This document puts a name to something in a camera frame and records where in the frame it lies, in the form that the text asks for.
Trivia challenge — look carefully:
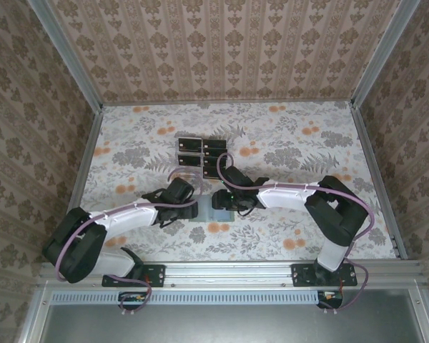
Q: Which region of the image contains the aluminium frame bar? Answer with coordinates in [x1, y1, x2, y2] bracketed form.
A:
[407, 282, 429, 343]
[19, 287, 54, 343]

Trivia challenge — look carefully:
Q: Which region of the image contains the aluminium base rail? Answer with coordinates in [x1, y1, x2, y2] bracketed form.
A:
[39, 259, 425, 289]

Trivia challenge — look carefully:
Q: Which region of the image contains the clear acrylic card stand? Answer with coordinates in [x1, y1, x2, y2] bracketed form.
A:
[174, 136, 230, 184]

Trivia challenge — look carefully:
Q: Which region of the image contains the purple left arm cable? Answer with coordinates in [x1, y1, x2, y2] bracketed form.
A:
[55, 166, 203, 316]

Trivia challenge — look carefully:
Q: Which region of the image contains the aluminium table edge rail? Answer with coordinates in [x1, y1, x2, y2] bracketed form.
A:
[66, 106, 105, 215]
[350, 106, 409, 261]

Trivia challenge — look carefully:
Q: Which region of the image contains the grey metal panel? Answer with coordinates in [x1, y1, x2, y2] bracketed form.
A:
[42, 289, 421, 343]

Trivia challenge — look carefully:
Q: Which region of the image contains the aluminium frame post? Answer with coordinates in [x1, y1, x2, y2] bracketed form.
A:
[350, 0, 405, 111]
[30, 0, 105, 114]

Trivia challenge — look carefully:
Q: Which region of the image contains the small black electronics box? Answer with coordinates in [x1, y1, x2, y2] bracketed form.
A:
[118, 290, 147, 312]
[317, 289, 344, 310]

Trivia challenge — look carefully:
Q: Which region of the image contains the white slotted cable duct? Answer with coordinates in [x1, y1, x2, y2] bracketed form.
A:
[51, 289, 321, 306]

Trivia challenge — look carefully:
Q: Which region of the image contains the floral patterned table cover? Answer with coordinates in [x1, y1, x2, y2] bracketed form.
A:
[71, 101, 398, 264]

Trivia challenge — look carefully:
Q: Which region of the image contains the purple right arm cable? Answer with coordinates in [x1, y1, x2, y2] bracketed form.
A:
[216, 152, 376, 315]

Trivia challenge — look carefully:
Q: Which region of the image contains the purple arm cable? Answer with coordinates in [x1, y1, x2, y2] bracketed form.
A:
[216, 152, 376, 315]
[55, 166, 203, 316]

